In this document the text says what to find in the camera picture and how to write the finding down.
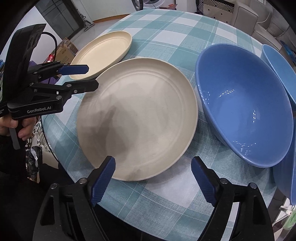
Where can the large blue bowl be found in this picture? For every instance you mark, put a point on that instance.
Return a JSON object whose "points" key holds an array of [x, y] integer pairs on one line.
{"points": [[245, 104]]}

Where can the teal white checked tablecloth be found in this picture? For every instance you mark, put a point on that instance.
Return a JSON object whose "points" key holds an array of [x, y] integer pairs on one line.
{"points": [[169, 206]]}

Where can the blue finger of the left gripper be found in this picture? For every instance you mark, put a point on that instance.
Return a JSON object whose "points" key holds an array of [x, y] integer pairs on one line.
{"points": [[73, 69]]}

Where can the white washing machine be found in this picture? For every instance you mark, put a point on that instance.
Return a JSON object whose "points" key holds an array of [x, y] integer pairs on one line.
{"points": [[147, 4]]}

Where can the cardboard box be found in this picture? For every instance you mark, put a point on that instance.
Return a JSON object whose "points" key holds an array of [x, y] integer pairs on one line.
{"points": [[66, 51]]}

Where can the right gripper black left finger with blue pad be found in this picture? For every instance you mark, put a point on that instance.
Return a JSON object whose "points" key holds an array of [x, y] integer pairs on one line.
{"points": [[67, 212]]}

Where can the large beige plate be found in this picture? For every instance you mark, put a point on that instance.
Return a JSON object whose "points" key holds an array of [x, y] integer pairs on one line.
{"points": [[144, 114]]}

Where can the beige sofa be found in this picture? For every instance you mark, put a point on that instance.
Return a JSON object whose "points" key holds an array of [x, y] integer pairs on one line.
{"points": [[264, 23]]}

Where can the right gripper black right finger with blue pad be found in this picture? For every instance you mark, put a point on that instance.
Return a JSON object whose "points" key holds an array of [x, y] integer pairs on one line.
{"points": [[252, 220]]}

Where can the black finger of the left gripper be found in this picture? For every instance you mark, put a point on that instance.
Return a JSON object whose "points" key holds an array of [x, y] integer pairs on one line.
{"points": [[79, 86]]}

